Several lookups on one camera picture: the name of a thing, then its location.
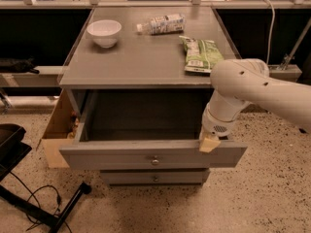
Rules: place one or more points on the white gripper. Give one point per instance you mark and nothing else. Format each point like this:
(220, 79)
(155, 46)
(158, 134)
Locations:
(214, 125)

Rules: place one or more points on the grey top drawer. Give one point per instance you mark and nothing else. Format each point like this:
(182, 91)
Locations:
(145, 129)

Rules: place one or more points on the grey drawer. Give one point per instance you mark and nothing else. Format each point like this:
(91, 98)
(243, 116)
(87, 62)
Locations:
(173, 176)
(145, 129)

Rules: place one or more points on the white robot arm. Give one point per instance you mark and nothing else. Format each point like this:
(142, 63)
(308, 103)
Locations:
(238, 83)

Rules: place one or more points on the grey bottom drawer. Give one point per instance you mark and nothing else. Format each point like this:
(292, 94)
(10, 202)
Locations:
(173, 176)

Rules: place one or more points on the grey drawer cabinet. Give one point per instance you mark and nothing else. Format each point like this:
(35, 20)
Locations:
(135, 62)

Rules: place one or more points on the green snack bag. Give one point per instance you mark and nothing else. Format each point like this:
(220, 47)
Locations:
(201, 55)

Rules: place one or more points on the clear plastic bottle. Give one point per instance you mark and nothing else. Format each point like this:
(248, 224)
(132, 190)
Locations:
(162, 25)

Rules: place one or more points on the cardboard box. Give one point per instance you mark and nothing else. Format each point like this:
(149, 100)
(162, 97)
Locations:
(60, 131)

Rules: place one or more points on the white ceramic bowl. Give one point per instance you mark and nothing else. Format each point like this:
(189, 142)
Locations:
(104, 33)

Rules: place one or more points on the black cloth on shelf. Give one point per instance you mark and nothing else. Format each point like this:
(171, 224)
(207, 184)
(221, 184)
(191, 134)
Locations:
(12, 65)

